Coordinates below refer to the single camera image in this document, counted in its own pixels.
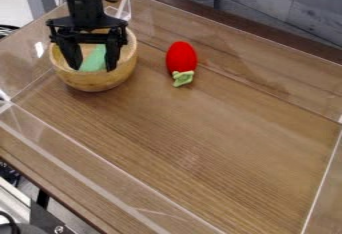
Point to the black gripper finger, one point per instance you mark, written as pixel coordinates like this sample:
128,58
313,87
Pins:
71,52
113,53

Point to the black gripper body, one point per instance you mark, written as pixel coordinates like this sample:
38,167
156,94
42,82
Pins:
89,32

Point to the green foam stick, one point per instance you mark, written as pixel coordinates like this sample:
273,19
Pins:
94,62

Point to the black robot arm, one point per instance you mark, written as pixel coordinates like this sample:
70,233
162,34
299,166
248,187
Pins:
86,10

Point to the brown wooden bowl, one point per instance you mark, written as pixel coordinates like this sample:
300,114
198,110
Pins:
101,80

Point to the red toy strawberry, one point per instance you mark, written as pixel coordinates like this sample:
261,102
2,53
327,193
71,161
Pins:
181,62

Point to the black metal table leg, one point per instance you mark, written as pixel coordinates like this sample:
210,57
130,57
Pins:
43,199

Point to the clear acrylic corner bracket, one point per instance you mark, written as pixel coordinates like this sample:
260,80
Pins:
121,12

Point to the clear acrylic enclosure wall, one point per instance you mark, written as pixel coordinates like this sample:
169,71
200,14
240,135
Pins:
232,155

